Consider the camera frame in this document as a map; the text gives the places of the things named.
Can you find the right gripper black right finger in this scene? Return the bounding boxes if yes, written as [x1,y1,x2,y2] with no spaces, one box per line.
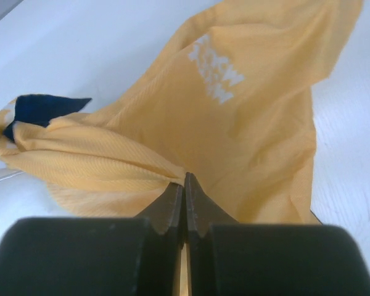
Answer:
[184,173,370,295]

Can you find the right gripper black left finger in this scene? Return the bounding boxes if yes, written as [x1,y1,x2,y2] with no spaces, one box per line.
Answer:
[0,184,184,295]

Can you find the yellow Mickey Mouse pillowcase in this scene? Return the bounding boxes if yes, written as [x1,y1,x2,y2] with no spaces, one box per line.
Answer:
[0,0,364,296]

